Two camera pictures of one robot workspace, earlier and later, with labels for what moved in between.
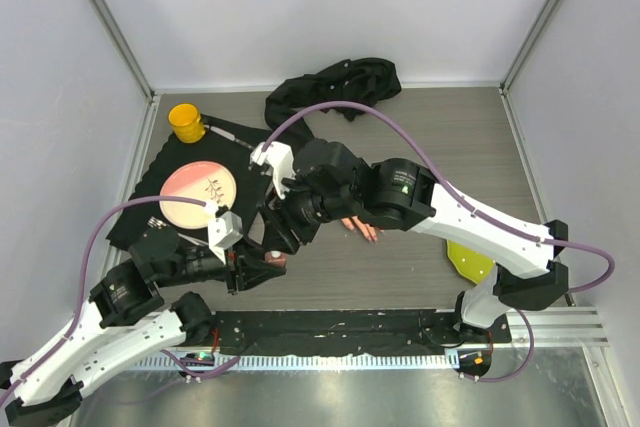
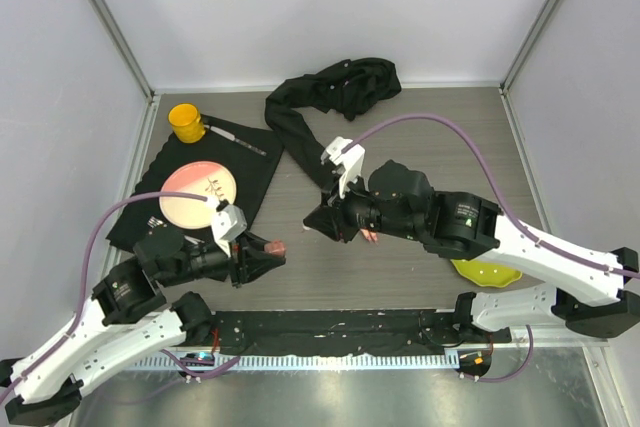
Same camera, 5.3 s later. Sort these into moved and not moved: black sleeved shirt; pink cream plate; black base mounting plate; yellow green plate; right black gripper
Moved: right black gripper
Not moved: black base mounting plate; pink cream plate; black sleeved shirt; yellow green plate
